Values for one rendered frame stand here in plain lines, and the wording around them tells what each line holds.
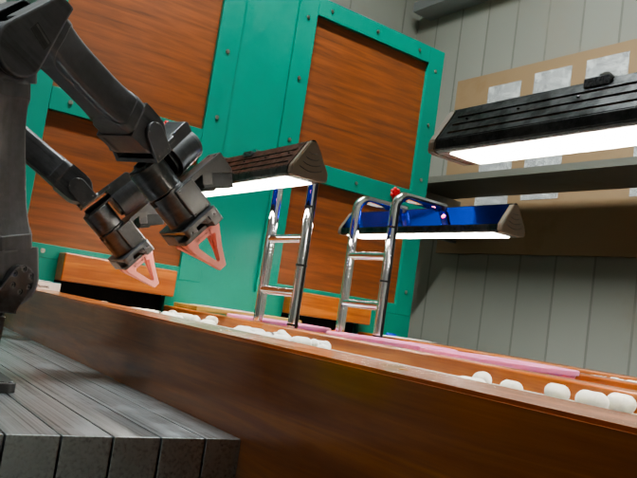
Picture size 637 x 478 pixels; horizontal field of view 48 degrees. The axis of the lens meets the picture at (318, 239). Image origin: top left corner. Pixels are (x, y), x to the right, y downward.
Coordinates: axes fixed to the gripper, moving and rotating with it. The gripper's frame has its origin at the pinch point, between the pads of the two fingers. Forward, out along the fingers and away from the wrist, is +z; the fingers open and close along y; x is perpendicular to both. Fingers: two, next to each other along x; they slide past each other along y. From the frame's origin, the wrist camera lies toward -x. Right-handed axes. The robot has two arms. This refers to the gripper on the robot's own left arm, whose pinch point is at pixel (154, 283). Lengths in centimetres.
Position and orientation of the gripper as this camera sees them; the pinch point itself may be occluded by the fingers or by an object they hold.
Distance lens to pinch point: 155.1
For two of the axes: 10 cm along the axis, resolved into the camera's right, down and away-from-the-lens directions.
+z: 5.3, 7.7, 3.6
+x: -6.3, 6.4, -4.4
